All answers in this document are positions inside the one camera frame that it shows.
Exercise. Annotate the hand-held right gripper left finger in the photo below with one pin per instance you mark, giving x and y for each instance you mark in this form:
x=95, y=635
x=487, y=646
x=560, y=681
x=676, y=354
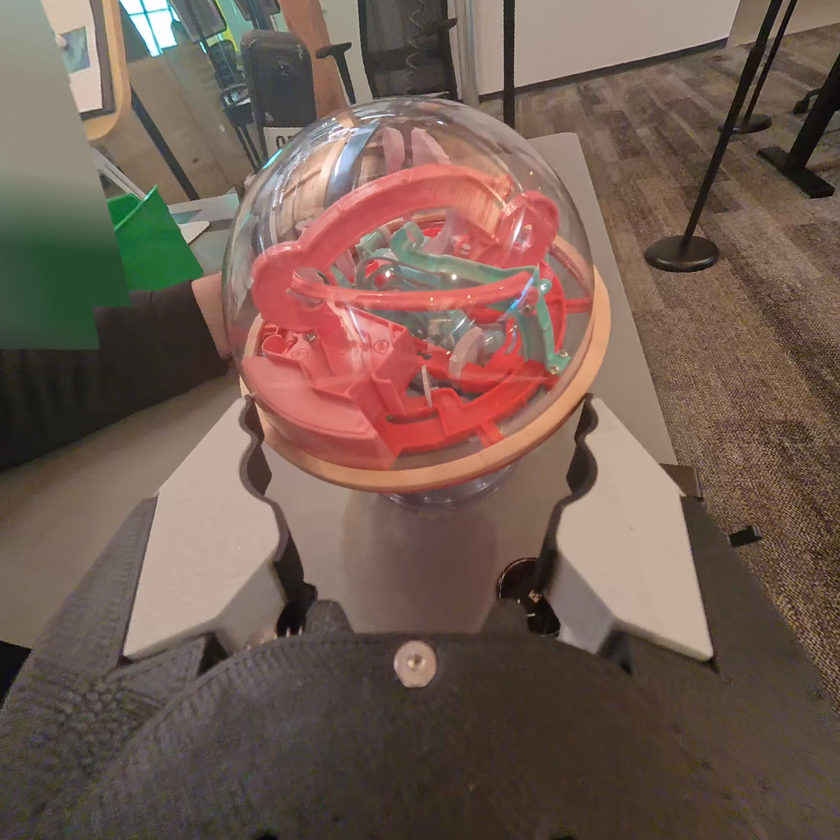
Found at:
x=203, y=564

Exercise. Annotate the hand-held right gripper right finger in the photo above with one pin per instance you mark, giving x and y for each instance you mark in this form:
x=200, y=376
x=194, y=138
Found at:
x=630, y=558

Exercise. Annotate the clear plastic ball stand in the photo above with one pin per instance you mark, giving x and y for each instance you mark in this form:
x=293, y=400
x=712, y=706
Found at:
x=453, y=495

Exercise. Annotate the clear maze ball red tracks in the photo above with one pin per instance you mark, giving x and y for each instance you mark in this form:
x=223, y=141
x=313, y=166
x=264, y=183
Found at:
x=367, y=394

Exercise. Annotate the person's left forearm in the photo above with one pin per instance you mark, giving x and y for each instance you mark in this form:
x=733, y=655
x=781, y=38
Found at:
x=98, y=394

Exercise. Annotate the person's left hand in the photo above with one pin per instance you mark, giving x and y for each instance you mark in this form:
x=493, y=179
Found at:
x=211, y=308

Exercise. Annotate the round black table button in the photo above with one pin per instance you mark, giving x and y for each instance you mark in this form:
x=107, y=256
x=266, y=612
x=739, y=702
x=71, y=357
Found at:
x=518, y=584

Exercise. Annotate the black mesh office chair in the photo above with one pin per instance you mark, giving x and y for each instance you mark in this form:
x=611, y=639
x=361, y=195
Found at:
x=407, y=52

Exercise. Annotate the green plastic bin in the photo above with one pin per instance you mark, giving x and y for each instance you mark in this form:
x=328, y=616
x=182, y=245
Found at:
x=157, y=249

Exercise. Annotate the black table leg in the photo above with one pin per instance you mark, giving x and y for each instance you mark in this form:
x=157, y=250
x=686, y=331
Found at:
x=807, y=131

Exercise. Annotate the black stanchion post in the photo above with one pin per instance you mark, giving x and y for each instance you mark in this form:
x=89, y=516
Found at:
x=508, y=65
x=682, y=254
x=745, y=124

